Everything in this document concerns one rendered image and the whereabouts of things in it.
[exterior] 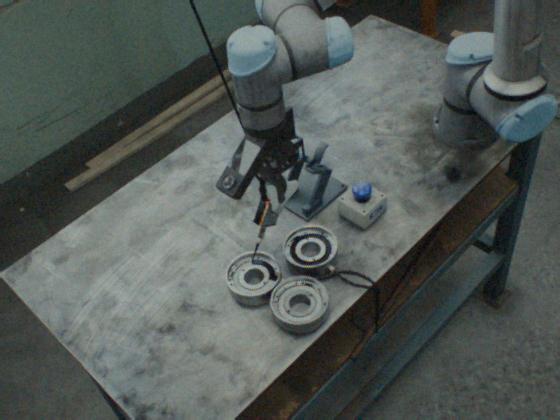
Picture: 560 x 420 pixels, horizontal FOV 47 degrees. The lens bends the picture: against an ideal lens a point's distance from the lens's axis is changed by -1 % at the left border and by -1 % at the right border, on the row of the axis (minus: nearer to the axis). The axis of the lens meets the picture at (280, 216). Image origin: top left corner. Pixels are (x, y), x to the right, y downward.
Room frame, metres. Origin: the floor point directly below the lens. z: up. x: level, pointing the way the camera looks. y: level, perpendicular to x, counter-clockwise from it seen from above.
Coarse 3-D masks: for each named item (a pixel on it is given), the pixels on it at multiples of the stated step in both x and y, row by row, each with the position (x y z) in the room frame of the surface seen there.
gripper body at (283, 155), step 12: (288, 108) 0.86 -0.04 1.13; (288, 120) 0.85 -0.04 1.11; (252, 132) 0.82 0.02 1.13; (264, 132) 0.81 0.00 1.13; (276, 132) 0.81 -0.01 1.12; (288, 132) 0.85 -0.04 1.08; (276, 144) 0.84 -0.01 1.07; (288, 144) 0.84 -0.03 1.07; (300, 144) 0.84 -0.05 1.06; (276, 156) 0.81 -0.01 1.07; (288, 156) 0.83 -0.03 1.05; (264, 168) 0.81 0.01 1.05; (276, 168) 0.81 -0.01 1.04; (288, 168) 0.84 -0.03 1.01
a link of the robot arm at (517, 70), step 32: (512, 0) 0.93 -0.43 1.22; (544, 0) 0.93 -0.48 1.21; (512, 32) 0.93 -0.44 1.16; (544, 32) 0.94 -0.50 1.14; (512, 64) 0.93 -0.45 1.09; (480, 96) 0.99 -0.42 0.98; (512, 96) 0.92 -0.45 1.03; (544, 96) 0.91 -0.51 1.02; (512, 128) 0.89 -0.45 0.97; (544, 128) 0.92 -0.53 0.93
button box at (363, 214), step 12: (360, 180) 0.95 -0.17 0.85; (348, 192) 0.92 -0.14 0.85; (372, 192) 0.91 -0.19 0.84; (348, 204) 0.88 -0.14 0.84; (360, 204) 0.88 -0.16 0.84; (372, 204) 0.87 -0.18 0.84; (384, 204) 0.89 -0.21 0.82; (348, 216) 0.88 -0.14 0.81; (360, 216) 0.86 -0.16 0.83; (372, 216) 0.86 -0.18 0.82
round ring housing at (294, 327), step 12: (300, 276) 0.73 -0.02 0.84; (276, 288) 0.71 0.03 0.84; (288, 288) 0.72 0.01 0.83; (312, 288) 0.71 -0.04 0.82; (324, 288) 0.69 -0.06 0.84; (276, 300) 0.69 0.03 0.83; (288, 300) 0.69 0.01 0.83; (300, 300) 0.70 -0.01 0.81; (312, 300) 0.68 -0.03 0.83; (324, 300) 0.68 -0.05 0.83; (276, 312) 0.66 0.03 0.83; (288, 312) 0.66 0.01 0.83; (300, 312) 0.66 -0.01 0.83; (324, 312) 0.65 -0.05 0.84; (288, 324) 0.63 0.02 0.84; (300, 324) 0.63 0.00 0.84; (312, 324) 0.63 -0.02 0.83
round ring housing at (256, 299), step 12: (252, 252) 0.80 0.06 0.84; (240, 264) 0.79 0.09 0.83; (276, 264) 0.77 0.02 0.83; (228, 276) 0.76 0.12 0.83; (240, 276) 0.76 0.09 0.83; (252, 276) 0.77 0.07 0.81; (264, 276) 0.75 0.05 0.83; (228, 288) 0.74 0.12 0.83; (252, 288) 0.73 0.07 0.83; (240, 300) 0.71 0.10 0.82; (252, 300) 0.70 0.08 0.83; (264, 300) 0.70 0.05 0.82
